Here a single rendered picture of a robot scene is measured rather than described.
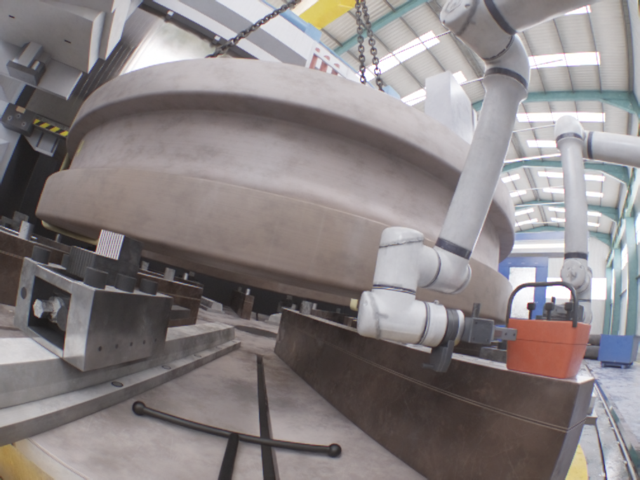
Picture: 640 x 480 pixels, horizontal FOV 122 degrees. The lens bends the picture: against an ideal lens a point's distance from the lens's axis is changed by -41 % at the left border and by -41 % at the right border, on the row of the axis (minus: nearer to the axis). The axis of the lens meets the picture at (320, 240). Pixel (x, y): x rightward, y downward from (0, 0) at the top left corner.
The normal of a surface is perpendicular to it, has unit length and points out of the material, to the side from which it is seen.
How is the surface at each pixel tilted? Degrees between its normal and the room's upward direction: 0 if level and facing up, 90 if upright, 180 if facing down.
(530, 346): 97
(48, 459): 90
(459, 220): 100
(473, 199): 106
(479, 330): 90
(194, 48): 90
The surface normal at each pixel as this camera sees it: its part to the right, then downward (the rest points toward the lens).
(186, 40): 0.66, -0.03
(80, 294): 0.00, -0.22
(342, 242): 0.26, -0.16
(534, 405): -0.91, -0.26
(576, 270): -0.77, -0.23
